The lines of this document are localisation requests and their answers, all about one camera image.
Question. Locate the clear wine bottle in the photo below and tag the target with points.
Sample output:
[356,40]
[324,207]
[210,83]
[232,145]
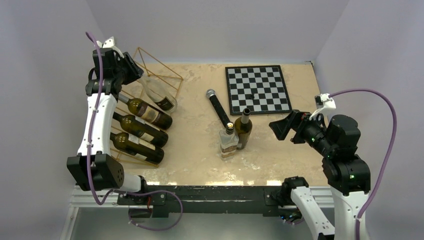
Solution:
[158,94]

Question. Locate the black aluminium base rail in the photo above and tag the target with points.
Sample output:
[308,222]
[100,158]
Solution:
[184,213]

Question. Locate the black handheld microphone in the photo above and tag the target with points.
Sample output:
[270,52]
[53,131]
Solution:
[216,104]

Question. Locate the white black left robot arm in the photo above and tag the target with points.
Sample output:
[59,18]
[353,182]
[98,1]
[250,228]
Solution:
[93,166]

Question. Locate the olive green wine bottle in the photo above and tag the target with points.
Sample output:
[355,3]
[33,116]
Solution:
[147,112]

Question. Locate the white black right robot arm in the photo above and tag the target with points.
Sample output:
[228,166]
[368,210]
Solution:
[348,176]

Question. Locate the dark green wine bottle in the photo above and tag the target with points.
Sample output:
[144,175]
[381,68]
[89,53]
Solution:
[138,127]

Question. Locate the gold wire wine rack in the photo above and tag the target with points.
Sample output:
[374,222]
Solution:
[170,83]

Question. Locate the green bottle tan label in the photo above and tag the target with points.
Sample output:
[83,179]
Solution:
[243,127]

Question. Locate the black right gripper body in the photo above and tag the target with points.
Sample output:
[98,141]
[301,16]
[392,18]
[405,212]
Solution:
[309,130]

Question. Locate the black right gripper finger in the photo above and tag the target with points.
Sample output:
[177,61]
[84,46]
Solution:
[293,120]
[280,128]

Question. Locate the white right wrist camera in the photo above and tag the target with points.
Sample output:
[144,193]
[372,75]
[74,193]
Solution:
[325,105]

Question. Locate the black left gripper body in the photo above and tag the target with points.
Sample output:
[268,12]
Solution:
[118,71]

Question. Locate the green wine bottle white label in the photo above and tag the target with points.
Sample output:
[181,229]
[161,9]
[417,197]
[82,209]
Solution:
[135,146]

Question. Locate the square clear liquor bottle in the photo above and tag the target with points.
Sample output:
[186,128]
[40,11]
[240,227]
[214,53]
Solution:
[228,141]

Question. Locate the black white chessboard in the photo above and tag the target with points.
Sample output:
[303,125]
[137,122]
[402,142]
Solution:
[265,82]

